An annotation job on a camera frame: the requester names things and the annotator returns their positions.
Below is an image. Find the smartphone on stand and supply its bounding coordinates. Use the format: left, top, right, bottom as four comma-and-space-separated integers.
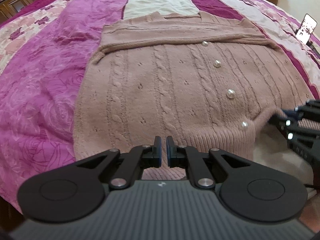
295, 14, 317, 44

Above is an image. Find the pink knitted cardigan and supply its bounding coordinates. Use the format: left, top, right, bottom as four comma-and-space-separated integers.
72, 11, 320, 181

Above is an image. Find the pink purple striped bedspread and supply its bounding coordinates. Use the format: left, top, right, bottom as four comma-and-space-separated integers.
1, 0, 319, 207

